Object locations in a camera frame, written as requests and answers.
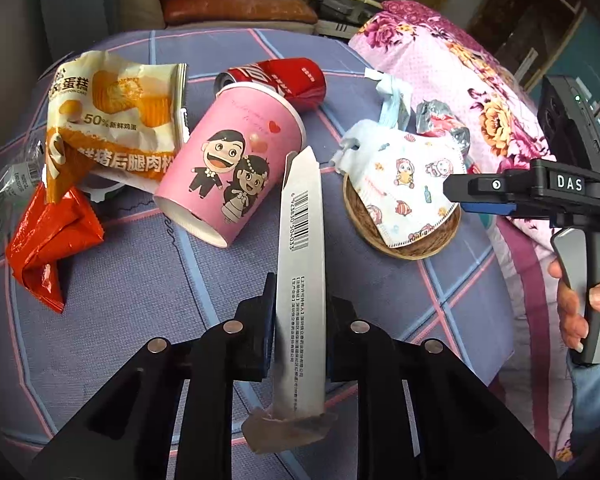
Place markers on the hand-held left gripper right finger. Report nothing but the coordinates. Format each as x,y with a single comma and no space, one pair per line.
345,345

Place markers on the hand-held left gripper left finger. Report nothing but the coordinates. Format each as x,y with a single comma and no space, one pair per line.
255,340

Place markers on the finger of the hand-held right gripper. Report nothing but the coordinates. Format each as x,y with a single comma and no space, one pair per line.
480,187

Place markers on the person's right hand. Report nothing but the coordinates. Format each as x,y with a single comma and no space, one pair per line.
572,315

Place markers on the cartoon printed face mask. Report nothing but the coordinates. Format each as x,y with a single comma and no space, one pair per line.
410,180

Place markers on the grey foil wrapper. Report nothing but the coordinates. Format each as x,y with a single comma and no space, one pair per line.
435,115

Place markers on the blue face mask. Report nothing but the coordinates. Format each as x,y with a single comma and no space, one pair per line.
392,105

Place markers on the pink floral quilt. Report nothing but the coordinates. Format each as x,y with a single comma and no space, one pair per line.
430,60

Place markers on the wooden shelf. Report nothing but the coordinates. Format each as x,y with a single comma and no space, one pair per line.
520,15

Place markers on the pink cartoon paper cup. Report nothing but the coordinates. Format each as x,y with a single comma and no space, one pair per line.
220,160

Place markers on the white plastic lid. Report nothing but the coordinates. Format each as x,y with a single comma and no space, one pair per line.
100,194

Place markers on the silver media player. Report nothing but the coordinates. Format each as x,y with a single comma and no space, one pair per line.
335,27

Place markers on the blue jeans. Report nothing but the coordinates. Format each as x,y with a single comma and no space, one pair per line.
595,400

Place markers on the red soda can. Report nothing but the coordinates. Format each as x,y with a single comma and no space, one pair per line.
290,77

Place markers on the red foil wrapper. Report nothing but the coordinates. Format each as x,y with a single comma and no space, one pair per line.
50,240

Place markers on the black media player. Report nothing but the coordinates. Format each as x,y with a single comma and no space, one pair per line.
340,2

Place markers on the white orange cake wrapper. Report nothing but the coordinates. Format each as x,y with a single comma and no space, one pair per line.
110,110

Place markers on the clear plastic bottle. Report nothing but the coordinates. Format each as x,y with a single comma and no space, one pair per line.
17,180

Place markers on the orange leather seat cushion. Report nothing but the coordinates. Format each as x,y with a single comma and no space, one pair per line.
230,7

